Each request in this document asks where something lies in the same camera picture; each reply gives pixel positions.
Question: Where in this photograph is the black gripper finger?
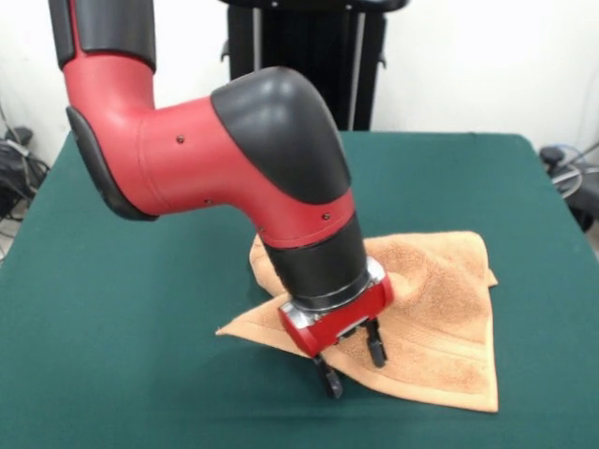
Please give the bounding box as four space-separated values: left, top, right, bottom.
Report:
313 353 345 399
363 317 388 369

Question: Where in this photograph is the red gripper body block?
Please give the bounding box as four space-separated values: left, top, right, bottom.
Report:
277 256 396 359

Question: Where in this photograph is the orange terry towel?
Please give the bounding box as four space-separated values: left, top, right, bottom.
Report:
214 228 501 413

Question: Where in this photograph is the dark green table cloth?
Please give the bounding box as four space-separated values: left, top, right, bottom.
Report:
0 125 599 449

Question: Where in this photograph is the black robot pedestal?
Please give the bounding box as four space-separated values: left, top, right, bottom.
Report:
218 0 413 132

